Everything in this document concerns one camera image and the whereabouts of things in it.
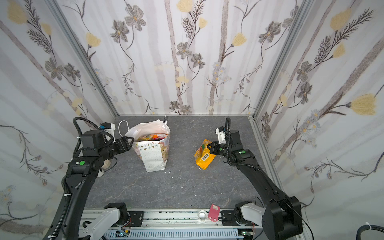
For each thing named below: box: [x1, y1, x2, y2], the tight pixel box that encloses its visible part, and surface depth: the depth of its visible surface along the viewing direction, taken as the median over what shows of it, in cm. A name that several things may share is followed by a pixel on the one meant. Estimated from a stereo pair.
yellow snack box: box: [194, 138, 217, 170], surface depth 82 cm
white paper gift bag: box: [124, 119, 171, 173], surface depth 83 cm
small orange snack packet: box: [137, 134, 168, 141], surface depth 85 cm
